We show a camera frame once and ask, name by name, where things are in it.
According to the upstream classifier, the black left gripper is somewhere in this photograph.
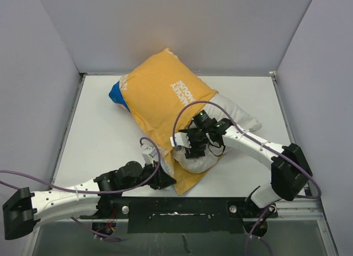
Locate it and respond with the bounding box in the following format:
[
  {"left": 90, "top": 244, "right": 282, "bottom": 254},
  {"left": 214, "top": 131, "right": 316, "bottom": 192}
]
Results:
[{"left": 122, "top": 160, "right": 176, "bottom": 190}]

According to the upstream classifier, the white pillow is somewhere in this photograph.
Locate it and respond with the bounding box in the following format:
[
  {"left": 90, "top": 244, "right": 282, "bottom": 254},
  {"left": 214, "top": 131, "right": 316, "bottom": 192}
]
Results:
[{"left": 172, "top": 94, "right": 262, "bottom": 174}]

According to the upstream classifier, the blue yellow Mickey pillowcase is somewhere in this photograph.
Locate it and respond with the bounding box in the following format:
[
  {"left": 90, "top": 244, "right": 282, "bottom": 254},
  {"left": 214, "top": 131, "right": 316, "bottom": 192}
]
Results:
[{"left": 109, "top": 48, "right": 218, "bottom": 195}]

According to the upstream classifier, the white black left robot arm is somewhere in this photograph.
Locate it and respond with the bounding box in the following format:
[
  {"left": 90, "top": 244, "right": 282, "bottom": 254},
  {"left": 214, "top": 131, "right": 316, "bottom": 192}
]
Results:
[{"left": 2, "top": 161, "right": 176, "bottom": 240}]

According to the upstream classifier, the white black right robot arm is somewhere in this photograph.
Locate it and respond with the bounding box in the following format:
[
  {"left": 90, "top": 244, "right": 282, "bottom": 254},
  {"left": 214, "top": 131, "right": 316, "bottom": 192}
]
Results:
[{"left": 193, "top": 110, "right": 312, "bottom": 217}]

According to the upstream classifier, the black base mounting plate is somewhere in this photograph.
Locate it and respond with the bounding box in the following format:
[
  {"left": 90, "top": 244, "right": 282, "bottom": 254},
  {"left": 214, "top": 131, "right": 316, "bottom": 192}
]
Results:
[{"left": 83, "top": 196, "right": 278, "bottom": 234}]

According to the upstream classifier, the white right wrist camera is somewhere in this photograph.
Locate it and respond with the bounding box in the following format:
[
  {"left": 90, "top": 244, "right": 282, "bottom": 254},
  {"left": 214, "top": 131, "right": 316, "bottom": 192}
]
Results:
[{"left": 170, "top": 132, "right": 191, "bottom": 148}]

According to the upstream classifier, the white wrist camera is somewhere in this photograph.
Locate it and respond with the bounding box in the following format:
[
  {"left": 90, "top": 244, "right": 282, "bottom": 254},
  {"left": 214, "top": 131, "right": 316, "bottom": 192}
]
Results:
[
  {"left": 170, "top": 132, "right": 191, "bottom": 148},
  {"left": 142, "top": 146, "right": 158, "bottom": 165}
]

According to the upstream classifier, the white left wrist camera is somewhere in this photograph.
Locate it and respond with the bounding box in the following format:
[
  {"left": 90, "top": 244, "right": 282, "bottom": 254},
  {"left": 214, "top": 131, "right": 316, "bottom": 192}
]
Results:
[{"left": 142, "top": 146, "right": 158, "bottom": 165}]

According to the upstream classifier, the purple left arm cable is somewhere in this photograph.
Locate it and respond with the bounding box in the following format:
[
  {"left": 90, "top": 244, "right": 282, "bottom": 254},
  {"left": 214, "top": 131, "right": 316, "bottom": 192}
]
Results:
[{"left": 0, "top": 136, "right": 163, "bottom": 242}]

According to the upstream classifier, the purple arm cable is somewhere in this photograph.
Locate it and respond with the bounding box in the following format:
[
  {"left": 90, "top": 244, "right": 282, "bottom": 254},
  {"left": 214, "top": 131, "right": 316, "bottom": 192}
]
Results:
[
  {"left": 0, "top": 136, "right": 163, "bottom": 242},
  {"left": 171, "top": 100, "right": 321, "bottom": 256}
]

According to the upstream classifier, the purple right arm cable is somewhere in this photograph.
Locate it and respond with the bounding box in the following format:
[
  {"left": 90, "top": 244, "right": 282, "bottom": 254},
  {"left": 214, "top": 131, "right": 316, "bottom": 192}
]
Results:
[{"left": 171, "top": 100, "right": 321, "bottom": 256}]

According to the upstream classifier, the aluminium frame rail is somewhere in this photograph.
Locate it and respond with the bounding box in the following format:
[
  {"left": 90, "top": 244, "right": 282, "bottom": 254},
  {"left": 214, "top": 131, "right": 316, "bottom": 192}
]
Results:
[{"left": 23, "top": 198, "right": 338, "bottom": 255}]

